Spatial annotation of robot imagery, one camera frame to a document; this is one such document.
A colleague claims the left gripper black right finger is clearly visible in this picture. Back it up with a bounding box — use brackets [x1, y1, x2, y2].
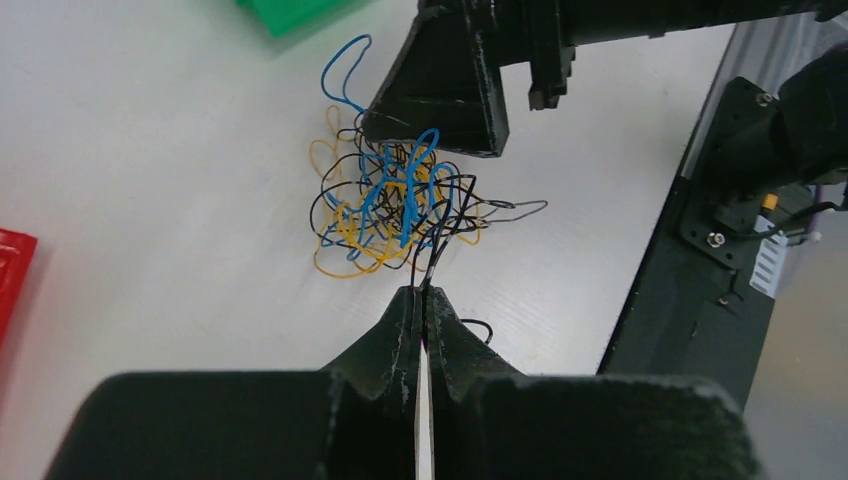
[423, 286, 521, 479]

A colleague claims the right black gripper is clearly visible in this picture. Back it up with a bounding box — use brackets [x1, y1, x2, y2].
[363, 0, 847, 158]

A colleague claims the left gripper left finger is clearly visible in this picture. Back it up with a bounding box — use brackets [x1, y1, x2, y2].
[322, 286, 422, 479]

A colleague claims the wire bundle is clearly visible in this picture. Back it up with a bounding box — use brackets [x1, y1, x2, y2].
[307, 34, 550, 281]

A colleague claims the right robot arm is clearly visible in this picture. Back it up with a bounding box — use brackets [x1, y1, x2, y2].
[363, 1, 847, 192]

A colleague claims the green bin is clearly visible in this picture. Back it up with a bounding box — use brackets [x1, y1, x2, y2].
[236, 0, 343, 37]

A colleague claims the red double bin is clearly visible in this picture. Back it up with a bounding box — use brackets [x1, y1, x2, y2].
[1, 228, 38, 343]

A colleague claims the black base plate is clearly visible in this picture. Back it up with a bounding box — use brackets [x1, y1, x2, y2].
[599, 77, 830, 404]

